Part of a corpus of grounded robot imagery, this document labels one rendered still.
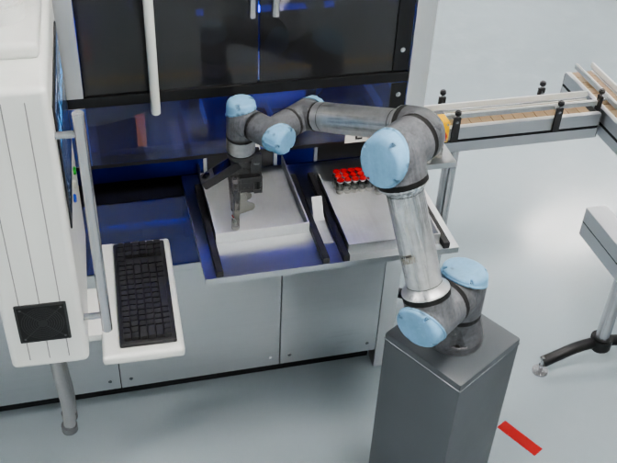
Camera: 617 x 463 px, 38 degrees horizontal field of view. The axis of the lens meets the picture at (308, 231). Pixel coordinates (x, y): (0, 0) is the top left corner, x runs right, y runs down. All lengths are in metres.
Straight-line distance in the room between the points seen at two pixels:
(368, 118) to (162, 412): 1.47
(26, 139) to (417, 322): 0.94
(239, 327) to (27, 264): 1.14
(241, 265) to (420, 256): 0.55
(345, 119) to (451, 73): 3.13
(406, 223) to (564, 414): 1.50
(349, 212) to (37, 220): 0.96
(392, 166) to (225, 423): 1.48
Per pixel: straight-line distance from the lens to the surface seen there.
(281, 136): 2.15
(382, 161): 1.90
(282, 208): 2.54
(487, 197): 4.24
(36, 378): 3.07
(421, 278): 2.04
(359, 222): 2.50
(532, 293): 3.75
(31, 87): 1.80
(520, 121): 2.98
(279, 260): 2.36
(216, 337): 3.02
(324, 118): 2.19
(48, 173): 1.89
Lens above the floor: 2.40
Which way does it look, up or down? 38 degrees down
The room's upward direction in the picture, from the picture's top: 3 degrees clockwise
